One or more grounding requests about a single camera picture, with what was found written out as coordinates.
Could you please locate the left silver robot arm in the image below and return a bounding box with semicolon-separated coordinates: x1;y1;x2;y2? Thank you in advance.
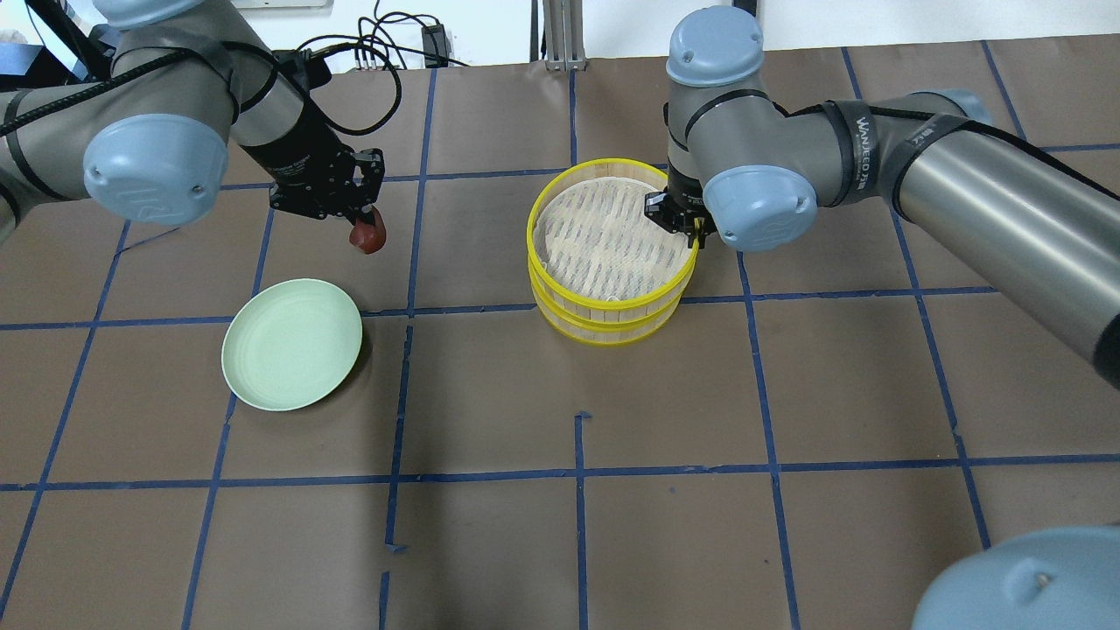
1;1;388;254

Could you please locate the black power adapter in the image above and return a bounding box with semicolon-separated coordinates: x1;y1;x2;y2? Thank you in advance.
421;24;451;67

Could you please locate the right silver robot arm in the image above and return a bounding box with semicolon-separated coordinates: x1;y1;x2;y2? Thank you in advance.
645;4;1119;386

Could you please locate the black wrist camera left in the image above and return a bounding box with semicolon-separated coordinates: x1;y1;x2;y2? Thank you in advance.
273;49;333;92

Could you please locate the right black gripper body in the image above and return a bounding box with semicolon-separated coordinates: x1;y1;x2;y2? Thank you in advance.
647;166;711;239

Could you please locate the brown steamed bun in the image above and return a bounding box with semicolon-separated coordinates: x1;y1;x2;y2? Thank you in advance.
349;205;388;254

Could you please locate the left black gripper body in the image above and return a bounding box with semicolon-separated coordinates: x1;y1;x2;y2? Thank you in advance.
241;118;388;220

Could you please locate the white steamer cloth liner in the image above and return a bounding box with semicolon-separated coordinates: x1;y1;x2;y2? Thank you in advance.
529;177;691;302

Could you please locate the light green plate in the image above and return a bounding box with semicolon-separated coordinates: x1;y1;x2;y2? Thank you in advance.
220;278;363;413

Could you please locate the yellow steamer layer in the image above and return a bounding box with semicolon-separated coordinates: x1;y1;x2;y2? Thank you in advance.
529;276;687;348
525;158;699;328

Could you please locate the aluminium frame post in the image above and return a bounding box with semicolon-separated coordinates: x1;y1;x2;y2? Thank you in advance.
542;1;588;72

